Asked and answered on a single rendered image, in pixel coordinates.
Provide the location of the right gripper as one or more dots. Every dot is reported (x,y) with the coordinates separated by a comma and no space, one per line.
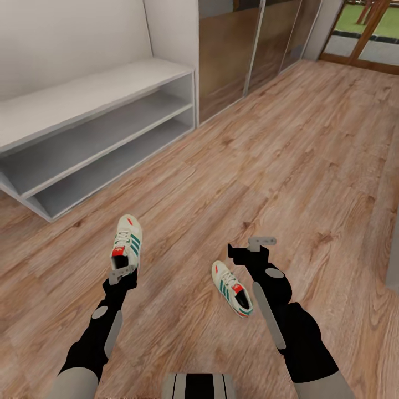
(243,256)

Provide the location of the door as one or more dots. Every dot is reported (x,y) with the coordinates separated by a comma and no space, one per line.
(365,35)

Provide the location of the robot trunk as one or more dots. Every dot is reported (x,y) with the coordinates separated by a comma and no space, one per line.
(199,386)

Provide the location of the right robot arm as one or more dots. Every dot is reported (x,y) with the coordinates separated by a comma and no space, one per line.
(296,334)

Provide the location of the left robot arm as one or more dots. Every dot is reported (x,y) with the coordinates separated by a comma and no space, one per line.
(81,373)

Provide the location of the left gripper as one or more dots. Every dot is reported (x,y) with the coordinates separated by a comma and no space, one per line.
(126,283)

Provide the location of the gym shoe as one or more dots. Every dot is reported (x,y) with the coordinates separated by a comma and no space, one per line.
(127,244)
(233,290)

